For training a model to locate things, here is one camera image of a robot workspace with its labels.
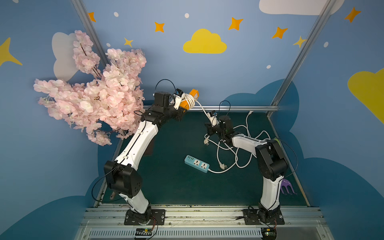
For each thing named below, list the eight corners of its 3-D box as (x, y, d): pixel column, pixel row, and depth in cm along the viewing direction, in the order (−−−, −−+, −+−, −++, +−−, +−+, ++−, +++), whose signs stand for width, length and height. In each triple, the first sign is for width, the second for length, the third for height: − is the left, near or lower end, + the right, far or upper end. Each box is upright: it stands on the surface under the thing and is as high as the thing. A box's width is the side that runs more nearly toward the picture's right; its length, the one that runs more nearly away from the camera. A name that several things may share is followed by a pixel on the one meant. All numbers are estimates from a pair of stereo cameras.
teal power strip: (182, 162, 95) (182, 161, 93) (187, 155, 98) (187, 153, 97) (206, 174, 90) (207, 172, 89) (210, 165, 94) (210, 164, 92)
